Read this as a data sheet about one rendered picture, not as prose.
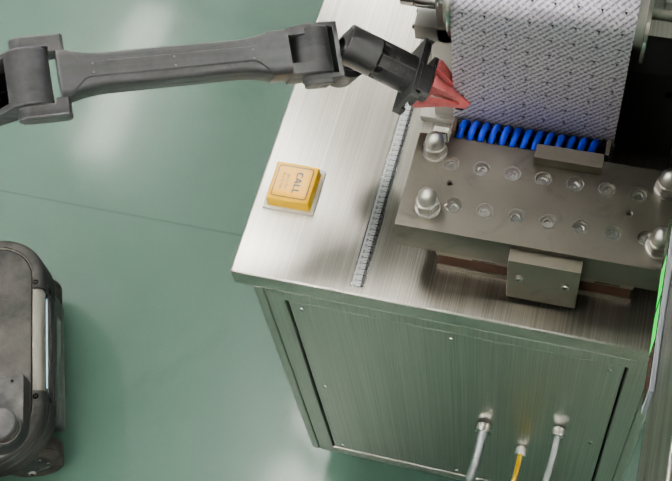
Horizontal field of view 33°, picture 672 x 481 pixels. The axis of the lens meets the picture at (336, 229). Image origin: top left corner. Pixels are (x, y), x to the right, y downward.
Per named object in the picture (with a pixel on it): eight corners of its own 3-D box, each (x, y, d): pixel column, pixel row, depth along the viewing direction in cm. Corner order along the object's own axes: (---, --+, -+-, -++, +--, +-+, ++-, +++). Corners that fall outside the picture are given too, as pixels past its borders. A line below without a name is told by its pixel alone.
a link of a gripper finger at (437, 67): (451, 139, 164) (395, 112, 162) (461, 100, 167) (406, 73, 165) (474, 119, 158) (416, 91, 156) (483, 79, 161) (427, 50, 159)
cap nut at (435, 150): (425, 139, 165) (424, 121, 161) (450, 143, 164) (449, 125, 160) (420, 160, 163) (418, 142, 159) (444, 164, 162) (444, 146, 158)
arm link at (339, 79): (308, 83, 154) (297, 23, 154) (284, 105, 164) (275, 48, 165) (388, 77, 158) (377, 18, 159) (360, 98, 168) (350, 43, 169)
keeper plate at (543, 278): (508, 284, 165) (510, 247, 155) (576, 296, 163) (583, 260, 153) (505, 299, 164) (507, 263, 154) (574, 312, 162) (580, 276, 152)
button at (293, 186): (280, 168, 181) (277, 160, 179) (321, 175, 179) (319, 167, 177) (267, 205, 177) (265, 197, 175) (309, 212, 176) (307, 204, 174)
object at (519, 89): (454, 118, 168) (452, 39, 152) (613, 143, 163) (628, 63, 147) (453, 121, 168) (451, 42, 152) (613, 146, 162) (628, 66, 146)
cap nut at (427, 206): (417, 194, 160) (416, 177, 156) (443, 199, 159) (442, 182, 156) (412, 216, 159) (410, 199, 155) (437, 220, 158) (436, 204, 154)
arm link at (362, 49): (338, 51, 155) (352, 15, 156) (322, 65, 161) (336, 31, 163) (382, 72, 156) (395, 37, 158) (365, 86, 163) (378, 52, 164)
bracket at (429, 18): (424, 95, 185) (416, -35, 159) (462, 101, 184) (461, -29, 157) (417, 119, 183) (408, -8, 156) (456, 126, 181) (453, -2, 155)
